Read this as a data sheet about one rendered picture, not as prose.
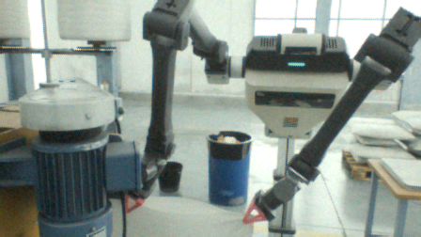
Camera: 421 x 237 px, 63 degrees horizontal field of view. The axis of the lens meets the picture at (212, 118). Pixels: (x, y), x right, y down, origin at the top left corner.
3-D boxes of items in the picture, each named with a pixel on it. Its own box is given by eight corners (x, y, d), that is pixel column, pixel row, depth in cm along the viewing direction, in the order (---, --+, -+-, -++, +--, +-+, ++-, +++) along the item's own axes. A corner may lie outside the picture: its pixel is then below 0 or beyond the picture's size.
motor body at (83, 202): (124, 229, 84) (120, 130, 79) (92, 268, 69) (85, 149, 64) (66, 223, 86) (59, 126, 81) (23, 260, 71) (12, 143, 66)
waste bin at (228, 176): (253, 189, 373) (256, 132, 360) (250, 212, 324) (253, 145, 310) (209, 185, 381) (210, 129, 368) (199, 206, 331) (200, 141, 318)
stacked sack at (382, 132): (406, 134, 422) (408, 124, 420) (414, 144, 383) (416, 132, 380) (348, 129, 441) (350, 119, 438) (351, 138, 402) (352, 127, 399)
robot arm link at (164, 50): (192, 19, 83) (152, 7, 86) (180, 26, 79) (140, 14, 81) (179, 150, 109) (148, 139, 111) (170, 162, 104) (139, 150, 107)
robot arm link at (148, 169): (177, 142, 106) (152, 133, 108) (161, 150, 95) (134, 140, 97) (167, 177, 109) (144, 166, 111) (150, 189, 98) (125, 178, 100)
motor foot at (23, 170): (64, 176, 77) (61, 138, 76) (28, 198, 66) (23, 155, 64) (26, 172, 79) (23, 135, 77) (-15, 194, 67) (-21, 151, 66)
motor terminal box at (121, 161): (140, 183, 84) (139, 137, 82) (143, 202, 74) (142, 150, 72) (104, 186, 82) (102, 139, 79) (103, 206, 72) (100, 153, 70)
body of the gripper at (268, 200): (256, 205, 98) (275, 189, 96) (257, 191, 108) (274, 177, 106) (271, 221, 98) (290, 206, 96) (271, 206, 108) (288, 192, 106)
